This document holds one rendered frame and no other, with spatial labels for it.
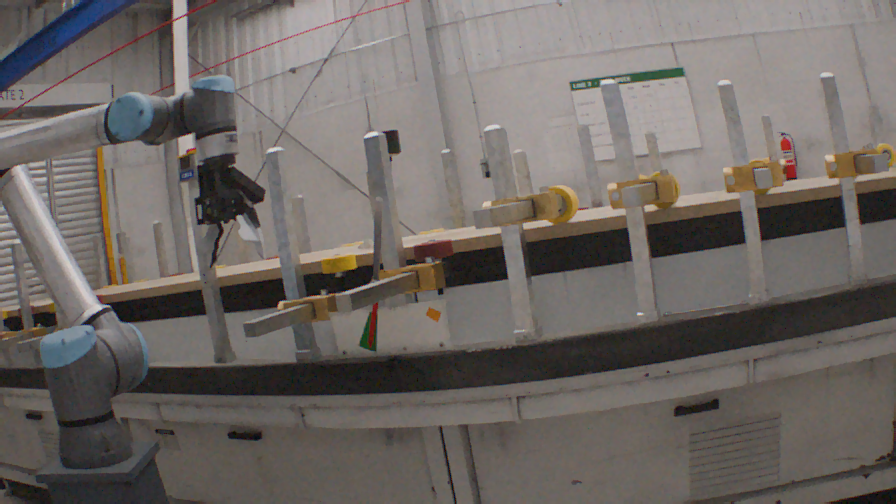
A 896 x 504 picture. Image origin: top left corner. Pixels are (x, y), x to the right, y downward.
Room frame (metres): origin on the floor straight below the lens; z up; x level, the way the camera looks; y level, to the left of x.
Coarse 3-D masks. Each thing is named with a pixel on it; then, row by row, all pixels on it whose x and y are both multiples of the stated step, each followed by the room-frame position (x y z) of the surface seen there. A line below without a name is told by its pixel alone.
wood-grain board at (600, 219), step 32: (768, 192) 1.68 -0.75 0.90; (800, 192) 1.57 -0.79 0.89; (832, 192) 1.54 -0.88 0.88; (864, 192) 1.50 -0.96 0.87; (544, 224) 1.90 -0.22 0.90; (576, 224) 1.78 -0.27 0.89; (608, 224) 1.76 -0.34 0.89; (320, 256) 2.28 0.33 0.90; (128, 288) 2.57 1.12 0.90; (160, 288) 2.24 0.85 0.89; (192, 288) 2.18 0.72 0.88
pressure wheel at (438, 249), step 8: (432, 240) 1.81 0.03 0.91; (440, 240) 1.84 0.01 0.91; (448, 240) 1.80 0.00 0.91; (416, 248) 1.80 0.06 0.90; (424, 248) 1.78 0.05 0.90; (432, 248) 1.78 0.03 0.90; (440, 248) 1.78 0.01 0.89; (448, 248) 1.79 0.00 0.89; (416, 256) 1.80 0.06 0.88; (424, 256) 1.78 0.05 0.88; (432, 256) 1.78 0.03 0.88; (440, 256) 1.78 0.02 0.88; (448, 256) 1.79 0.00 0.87; (440, 288) 1.81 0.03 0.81
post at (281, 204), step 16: (272, 160) 1.81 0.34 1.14; (272, 176) 1.81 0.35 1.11; (272, 192) 1.81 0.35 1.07; (288, 192) 1.83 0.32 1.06; (272, 208) 1.82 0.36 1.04; (288, 208) 1.82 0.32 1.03; (288, 224) 1.81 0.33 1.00; (288, 240) 1.81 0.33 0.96; (288, 256) 1.81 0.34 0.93; (288, 272) 1.81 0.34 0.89; (288, 288) 1.81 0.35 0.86; (304, 288) 1.83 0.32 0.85; (304, 336) 1.81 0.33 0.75
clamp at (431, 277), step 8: (424, 264) 1.70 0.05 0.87; (432, 264) 1.68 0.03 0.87; (440, 264) 1.71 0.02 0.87; (384, 272) 1.72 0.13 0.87; (392, 272) 1.71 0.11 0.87; (400, 272) 1.70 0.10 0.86; (408, 272) 1.70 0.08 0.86; (424, 272) 1.68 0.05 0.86; (432, 272) 1.68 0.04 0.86; (440, 272) 1.71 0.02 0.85; (424, 280) 1.68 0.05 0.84; (432, 280) 1.68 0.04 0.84; (440, 280) 1.70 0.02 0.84; (416, 288) 1.69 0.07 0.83; (424, 288) 1.69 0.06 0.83; (432, 288) 1.68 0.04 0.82
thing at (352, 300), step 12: (444, 264) 1.82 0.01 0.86; (396, 276) 1.65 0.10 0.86; (408, 276) 1.65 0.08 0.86; (444, 276) 1.81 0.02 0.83; (360, 288) 1.50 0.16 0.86; (372, 288) 1.51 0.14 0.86; (384, 288) 1.55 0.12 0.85; (396, 288) 1.60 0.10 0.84; (408, 288) 1.64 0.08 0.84; (336, 300) 1.44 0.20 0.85; (348, 300) 1.43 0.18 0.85; (360, 300) 1.46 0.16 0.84; (372, 300) 1.50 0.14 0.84
